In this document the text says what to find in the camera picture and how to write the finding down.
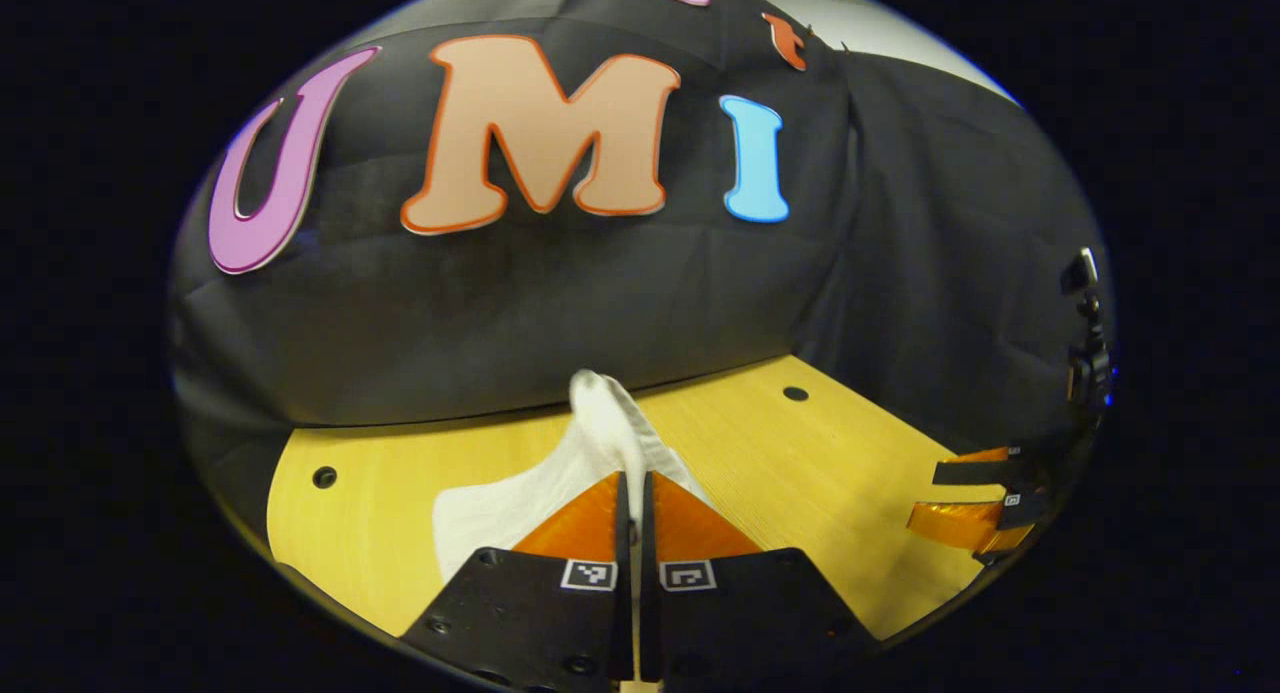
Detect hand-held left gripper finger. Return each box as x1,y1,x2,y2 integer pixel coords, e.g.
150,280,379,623
640,470,881,689
400,470,637,689

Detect cream white jeans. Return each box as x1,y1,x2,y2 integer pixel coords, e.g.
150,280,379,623
432,369,716,586

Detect black metal stand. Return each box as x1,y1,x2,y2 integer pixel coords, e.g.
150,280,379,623
1060,247,1116,414

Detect black backdrop cloth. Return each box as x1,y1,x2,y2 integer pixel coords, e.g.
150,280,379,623
168,0,1113,494

